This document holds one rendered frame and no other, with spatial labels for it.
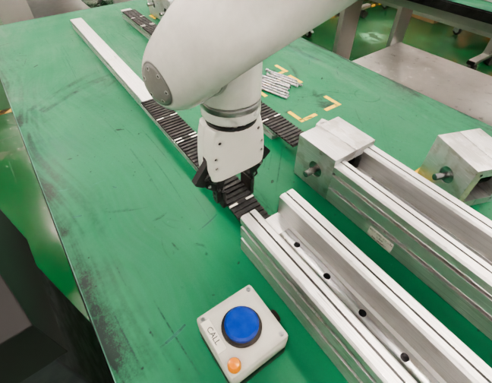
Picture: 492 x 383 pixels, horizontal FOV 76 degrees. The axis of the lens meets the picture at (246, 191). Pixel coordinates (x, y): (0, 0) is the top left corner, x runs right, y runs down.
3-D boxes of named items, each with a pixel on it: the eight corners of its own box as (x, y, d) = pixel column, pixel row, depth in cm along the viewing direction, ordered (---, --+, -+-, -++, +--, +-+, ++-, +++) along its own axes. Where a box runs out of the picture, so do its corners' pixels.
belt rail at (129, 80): (73, 28, 117) (70, 19, 115) (83, 26, 119) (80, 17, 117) (197, 172, 63) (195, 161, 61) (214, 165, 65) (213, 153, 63)
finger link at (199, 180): (222, 138, 47) (234, 159, 52) (182, 172, 47) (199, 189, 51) (225, 142, 47) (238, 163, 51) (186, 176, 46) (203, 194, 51)
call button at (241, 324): (218, 324, 38) (217, 318, 36) (245, 305, 39) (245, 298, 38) (237, 353, 35) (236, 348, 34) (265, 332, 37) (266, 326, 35)
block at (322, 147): (284, 177, 63) (288, 138, 56) (329, 153, 67) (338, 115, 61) (315, 205, 58) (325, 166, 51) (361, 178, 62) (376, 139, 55)
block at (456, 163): (406, 175, 63) (426, 137, 56) (455, 166, 65) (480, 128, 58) (438, 213, 56) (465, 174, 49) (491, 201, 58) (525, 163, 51)
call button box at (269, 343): (200, 335, 42) (194, 317, 37) (258, 295, 46) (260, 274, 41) (233, 393, 37) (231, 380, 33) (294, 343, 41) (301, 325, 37)
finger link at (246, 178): (254, 150, 55) (253, 178, 60) (240, 157, 54) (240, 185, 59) (266, 160, 54) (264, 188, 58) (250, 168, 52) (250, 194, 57)
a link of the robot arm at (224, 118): (241, 73, 47) (241, 91, 49) (187, 90, 43) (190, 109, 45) (276, 97, 42) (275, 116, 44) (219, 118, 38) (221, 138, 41)
